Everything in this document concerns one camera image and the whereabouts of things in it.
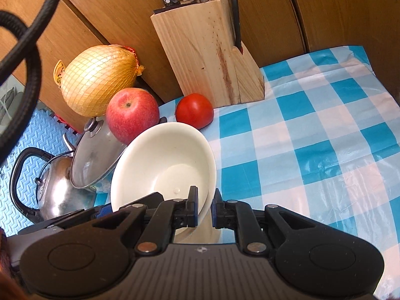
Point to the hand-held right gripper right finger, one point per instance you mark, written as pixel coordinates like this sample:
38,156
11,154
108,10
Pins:
217,209

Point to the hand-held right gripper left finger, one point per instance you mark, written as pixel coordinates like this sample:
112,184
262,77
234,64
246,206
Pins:
192,207

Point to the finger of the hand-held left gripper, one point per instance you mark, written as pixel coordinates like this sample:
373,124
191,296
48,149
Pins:
147,198

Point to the cream bowl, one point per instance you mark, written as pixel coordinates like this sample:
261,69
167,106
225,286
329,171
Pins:
162,162

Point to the steel cooking pot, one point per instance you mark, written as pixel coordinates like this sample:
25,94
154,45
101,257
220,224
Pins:
100,187

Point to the glass pot lid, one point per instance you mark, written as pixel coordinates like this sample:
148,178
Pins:
93,153

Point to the red apple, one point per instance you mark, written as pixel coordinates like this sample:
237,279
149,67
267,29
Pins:
131,115

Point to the red tomato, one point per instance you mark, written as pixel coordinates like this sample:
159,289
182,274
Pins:
194,111

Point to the blue foam floor mat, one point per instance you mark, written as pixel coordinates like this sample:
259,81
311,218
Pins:
50,131

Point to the red plastic object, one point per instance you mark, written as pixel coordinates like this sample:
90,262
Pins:
67,126

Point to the blue white checkered tablecloth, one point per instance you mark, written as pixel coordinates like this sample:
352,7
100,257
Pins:
312,131

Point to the pomelo in yellow net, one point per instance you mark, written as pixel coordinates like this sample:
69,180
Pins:
97,78

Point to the glass door cabinet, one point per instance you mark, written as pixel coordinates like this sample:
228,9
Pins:
11,100

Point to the wooden knife block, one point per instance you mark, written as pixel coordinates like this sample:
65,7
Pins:
203,53

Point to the wooden cabinet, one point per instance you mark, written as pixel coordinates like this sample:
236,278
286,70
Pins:
93,12

